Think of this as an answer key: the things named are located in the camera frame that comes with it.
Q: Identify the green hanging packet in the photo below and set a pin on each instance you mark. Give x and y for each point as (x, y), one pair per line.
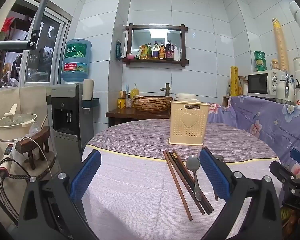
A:
(118, 51)

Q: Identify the yellow soap bottle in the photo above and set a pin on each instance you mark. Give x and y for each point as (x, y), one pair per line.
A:
(134, 92)

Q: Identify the clear oil bottle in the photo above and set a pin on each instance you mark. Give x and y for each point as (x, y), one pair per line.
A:
(155, 51)

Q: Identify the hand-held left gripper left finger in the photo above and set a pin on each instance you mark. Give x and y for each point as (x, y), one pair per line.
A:
(86, 176)

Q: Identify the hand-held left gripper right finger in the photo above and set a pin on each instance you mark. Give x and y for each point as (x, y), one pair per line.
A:
(215, 176)

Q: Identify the cream perforated utensil holder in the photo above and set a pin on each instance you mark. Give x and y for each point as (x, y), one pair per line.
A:
(189, 123)

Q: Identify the white slim bottle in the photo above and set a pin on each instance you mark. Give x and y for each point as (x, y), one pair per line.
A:
(175, 53)

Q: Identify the brown wicker wash basin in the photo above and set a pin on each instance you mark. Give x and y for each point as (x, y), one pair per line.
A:
(151, 103)

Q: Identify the pink round container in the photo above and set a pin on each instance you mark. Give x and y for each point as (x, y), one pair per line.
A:
(130, 56)

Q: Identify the wooden framed mirror shelf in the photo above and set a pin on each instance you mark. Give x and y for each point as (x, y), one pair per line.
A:
(130, 42)

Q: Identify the blue water jug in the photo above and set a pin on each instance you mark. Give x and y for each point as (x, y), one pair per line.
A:
(76, 60)

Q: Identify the grey metal bar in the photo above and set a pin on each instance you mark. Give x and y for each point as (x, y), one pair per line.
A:
(41, 12)

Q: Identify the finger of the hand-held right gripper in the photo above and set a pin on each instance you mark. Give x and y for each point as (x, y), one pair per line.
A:
(299, 157)
(278, 168)

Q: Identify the yellow refill pouch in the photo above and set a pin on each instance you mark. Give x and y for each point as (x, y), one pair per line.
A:
(142, 53)

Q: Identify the green instant noodle cups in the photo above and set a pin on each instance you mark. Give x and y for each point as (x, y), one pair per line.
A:
(259, 61)

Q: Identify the yellow toothbrush cup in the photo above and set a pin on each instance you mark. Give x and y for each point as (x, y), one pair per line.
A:
(121, 103)

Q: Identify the tall yellow paper cup stack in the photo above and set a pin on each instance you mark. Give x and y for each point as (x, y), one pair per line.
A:
(281, 47)

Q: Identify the dark wooden stool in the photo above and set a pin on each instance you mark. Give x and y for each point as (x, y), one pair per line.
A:
(33, 142)

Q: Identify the purple floral cloth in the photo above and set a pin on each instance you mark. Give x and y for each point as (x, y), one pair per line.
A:
(265, 120)

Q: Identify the bronze faucet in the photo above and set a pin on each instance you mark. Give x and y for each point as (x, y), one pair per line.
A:
(167, 88)

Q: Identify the dark wooden vanity counter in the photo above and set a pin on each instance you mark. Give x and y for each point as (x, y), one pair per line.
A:
(120, 116)

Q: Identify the purple striped tablecloth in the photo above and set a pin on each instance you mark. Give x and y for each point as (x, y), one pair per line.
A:
(135, 180)

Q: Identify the small pink pump bottle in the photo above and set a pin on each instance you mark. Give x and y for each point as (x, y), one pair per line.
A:
(129, 102)

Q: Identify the dark sauce bottle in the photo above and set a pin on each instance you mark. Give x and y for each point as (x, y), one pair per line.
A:
(169, 51)

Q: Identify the brown wooden chopstick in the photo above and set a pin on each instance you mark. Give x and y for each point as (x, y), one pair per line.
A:
(177, 185)
(186, 183)

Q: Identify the sliding glass window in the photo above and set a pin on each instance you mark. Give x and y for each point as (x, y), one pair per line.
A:
(40, 55)

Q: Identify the white microwave oven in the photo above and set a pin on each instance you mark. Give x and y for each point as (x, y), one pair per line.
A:
(260, 85)

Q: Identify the grey water dispenser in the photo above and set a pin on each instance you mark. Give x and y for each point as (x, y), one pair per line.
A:
(65, 120)

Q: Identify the amber sauce bottle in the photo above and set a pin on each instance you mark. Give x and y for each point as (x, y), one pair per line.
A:
(161, 51)

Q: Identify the white paper cup tube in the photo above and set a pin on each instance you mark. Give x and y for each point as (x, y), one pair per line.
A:
(88, 92)

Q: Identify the white pot with lid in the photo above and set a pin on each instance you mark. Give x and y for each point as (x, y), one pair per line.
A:
(13, 127)

